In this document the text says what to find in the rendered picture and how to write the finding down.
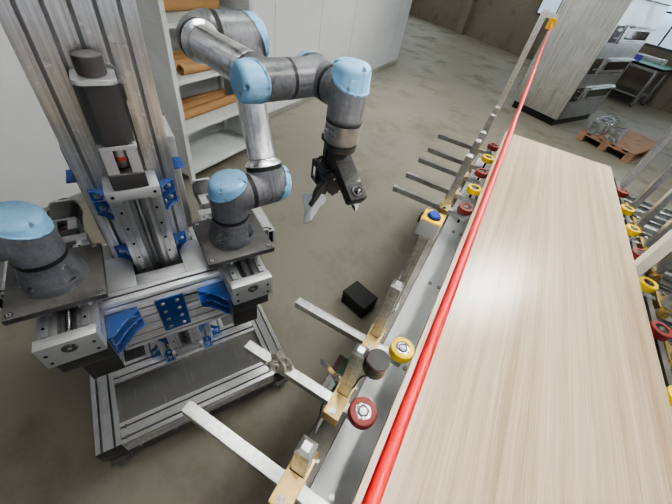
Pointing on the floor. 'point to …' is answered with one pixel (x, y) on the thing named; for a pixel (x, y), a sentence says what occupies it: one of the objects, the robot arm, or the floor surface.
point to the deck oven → (586, 56)
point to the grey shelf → (202, 154)
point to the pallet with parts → (617, 138)
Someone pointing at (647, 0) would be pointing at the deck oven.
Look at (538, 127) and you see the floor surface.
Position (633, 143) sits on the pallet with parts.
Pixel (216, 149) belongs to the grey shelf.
